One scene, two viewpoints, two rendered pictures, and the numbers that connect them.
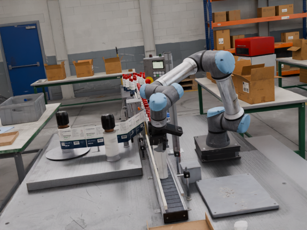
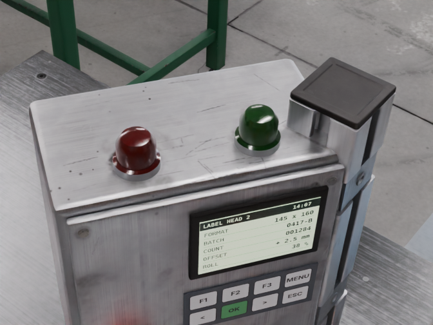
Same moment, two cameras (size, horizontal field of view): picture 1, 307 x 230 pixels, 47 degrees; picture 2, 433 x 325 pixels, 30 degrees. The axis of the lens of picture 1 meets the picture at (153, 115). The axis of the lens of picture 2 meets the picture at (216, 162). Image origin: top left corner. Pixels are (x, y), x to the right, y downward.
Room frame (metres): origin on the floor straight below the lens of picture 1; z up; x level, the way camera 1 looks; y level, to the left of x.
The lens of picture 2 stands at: (2.07, 0.19, 1.79)
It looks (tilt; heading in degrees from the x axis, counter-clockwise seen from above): 44 degrees down; 310
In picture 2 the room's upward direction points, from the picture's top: 3 degrees clockwise
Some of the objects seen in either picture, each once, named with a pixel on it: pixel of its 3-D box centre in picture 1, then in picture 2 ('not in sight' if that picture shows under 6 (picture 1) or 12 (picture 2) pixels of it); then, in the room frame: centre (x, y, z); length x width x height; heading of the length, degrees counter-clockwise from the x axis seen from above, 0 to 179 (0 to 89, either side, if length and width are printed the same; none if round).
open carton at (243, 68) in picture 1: (246, 77); not in sight; (4.12, -1.16, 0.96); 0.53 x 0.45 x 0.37; 95
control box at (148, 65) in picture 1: (158, 71); (186, 236); (2.31, -0.07, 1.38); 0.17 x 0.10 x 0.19; 59
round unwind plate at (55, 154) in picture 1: (68, 151); not in sight; (2.32, 0.62, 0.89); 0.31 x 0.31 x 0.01
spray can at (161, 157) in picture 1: (161, 159); not in sight; (1.73, -0.02, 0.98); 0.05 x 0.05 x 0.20
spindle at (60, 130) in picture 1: (64, 131); not in sight; (2.32, 0.62, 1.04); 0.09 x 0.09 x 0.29
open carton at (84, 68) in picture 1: (84, 67); not in sight; (7.70, 1.40, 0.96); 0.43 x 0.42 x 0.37; 90
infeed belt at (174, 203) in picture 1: (156, 152); not in sight; (2.19, 0.01, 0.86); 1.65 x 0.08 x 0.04; 4
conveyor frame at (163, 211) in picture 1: (156, 153); not in sight; (2.19, 0.01, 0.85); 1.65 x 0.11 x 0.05; 4
